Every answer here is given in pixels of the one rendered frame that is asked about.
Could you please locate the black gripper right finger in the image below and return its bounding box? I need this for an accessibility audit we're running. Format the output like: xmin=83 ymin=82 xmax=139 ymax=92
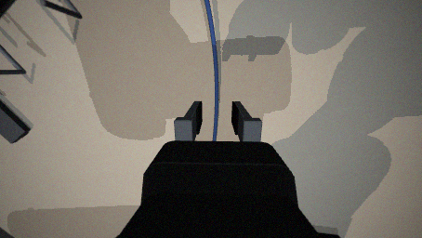
xmin=231 ymin=101 xmax=262 ymax=141

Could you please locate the blue cable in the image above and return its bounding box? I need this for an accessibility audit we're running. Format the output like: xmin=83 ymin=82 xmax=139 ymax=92
xmin=204 ymin=0 xmax=218 ymax=141

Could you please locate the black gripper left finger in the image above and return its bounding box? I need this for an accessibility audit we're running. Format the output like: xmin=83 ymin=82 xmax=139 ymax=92
xmin=174 ymin=101 xmax=203 ymax=141

